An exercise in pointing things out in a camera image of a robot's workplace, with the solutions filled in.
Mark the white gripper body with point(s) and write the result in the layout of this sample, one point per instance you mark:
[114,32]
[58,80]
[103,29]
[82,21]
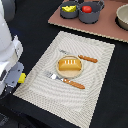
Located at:
[9,79]

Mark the small grey pot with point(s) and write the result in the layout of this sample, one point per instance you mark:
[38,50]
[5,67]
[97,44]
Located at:
[69,15]

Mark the yellow toy piece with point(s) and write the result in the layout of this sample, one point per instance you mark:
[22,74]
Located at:
[69,8]

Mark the large grey pot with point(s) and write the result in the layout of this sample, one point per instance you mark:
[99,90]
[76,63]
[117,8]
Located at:
[93,15]

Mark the red tomato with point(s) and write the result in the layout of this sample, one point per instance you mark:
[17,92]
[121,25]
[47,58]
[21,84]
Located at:
[86,9]

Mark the yellow butter box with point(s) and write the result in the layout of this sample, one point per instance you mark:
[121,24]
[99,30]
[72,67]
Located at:
[22,78]

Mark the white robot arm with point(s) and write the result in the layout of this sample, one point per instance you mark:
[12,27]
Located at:
[10,50]

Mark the bread loaf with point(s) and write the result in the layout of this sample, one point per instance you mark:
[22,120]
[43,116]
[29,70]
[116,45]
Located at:
[69,64]

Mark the round wooden plate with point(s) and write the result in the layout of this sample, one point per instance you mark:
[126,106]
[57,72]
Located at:
[69,73]

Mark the white woven placemat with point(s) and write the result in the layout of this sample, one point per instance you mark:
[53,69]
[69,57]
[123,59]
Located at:
[73,99]

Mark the beige bowl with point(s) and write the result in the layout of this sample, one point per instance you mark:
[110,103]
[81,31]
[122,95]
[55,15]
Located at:
[122,15]

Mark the fork with wooden handle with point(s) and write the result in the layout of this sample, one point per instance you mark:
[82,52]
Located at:
[67,81]

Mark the knife with wooden handle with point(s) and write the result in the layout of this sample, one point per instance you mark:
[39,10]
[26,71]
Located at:
[80,56]

